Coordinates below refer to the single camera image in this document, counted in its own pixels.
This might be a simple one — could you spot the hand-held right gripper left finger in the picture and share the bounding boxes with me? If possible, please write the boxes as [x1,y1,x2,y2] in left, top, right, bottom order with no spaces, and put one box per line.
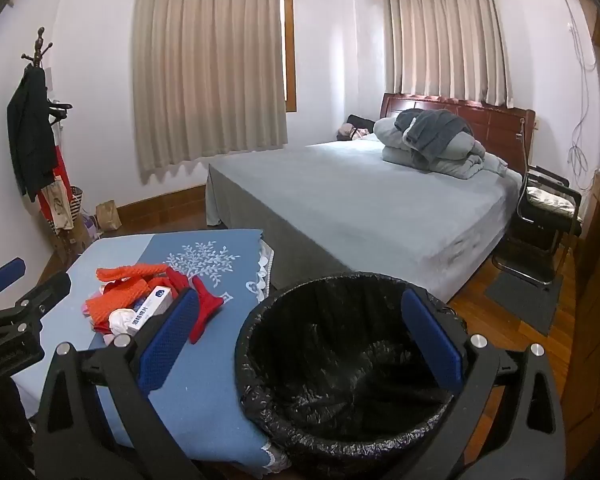
[30,287,206,480]

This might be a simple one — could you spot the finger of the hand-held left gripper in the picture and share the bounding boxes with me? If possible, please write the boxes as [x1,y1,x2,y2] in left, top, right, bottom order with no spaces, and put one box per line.
[0,257,27,313]
[2,271,72,323]

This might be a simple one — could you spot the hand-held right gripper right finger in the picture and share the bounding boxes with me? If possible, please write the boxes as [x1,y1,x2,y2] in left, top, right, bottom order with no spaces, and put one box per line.
[400,287,568,480]

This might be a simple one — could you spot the white blue cardboard box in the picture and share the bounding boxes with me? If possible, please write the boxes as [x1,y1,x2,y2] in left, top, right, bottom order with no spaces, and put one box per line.
[125,284,175,335]

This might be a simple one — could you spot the red plastic bag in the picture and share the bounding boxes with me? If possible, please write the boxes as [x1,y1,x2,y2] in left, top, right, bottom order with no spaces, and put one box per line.
[160,267,225,345]

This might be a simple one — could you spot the white tissue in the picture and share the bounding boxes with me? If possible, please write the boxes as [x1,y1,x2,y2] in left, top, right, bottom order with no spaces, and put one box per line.
[107,308,137,339]

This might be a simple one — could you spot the orange knitted cloth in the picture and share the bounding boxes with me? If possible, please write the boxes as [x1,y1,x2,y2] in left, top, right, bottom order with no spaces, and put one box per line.
[84,280,153,333]

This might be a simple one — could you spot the orange foam net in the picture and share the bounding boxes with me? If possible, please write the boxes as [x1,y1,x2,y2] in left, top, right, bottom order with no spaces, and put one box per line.
[96,262,168,287]

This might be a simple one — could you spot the black lined trash bin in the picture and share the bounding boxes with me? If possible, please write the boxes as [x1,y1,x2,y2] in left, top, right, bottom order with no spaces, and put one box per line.
[234,271,468,478]

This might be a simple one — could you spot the blue printed tablecloth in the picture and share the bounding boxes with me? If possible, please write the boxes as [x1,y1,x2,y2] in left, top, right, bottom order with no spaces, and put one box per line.
[15,228,291,473]

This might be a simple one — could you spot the beige tote bag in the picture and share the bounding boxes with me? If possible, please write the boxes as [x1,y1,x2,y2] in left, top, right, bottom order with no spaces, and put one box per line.
[42,177,77,232]

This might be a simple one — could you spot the striped bag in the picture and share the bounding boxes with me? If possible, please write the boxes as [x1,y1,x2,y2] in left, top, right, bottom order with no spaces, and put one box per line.
[70,186,85,226]

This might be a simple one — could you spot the dark grey floor mat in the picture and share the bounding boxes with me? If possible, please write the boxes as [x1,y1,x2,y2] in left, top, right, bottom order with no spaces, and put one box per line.
[484,270,564,337]

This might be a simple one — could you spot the brown paper bag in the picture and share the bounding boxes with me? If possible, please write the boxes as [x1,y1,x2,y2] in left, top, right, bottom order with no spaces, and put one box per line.
[96,200,122,233]

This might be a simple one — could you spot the black metal chair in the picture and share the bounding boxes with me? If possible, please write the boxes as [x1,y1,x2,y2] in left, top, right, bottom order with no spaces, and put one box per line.
[491,165,584,291]

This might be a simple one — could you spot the black coat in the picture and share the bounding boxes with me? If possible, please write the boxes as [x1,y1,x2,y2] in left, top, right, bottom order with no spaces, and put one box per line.
[6,66,59,203]

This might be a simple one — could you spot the bed with grey sheet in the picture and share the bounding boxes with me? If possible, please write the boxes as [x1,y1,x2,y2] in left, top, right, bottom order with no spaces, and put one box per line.
[205,139,526,303]

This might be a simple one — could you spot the wooden cabinet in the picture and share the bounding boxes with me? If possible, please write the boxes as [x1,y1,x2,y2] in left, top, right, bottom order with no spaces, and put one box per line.
[562,171,600,436]

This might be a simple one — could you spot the pale seat cushion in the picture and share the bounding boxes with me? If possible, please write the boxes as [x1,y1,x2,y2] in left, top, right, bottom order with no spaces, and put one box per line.
[525,186,579,217]

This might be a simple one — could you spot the folded light grey duvet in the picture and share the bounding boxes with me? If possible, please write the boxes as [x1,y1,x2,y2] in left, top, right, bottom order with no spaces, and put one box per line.
[372,115,510,181]

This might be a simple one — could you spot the dark grey garment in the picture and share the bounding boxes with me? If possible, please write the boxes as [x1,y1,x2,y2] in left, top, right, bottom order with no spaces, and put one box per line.
[395,109,476,173]

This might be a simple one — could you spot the wooden coat rack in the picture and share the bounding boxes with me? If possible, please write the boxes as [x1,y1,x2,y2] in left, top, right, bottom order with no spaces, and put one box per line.
[22,26,74,127]

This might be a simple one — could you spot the wooden headboard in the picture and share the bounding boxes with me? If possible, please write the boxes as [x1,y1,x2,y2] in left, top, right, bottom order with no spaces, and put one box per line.
[380,92,537,176]

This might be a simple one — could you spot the wide beige curtain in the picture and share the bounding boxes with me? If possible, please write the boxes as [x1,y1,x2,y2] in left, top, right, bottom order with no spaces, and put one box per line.
[132,0,290,184]

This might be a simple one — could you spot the narrow beige curtain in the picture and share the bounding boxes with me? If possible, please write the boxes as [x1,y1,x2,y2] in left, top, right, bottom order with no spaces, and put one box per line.
[387,0,513,109]

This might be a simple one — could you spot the hanging wall cables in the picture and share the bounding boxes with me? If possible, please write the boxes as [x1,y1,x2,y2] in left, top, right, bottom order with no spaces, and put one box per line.
[562,0,599,192]

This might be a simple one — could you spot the wooden window frame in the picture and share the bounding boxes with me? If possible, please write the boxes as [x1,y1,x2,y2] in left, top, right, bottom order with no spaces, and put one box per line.
[279,0,299,114]

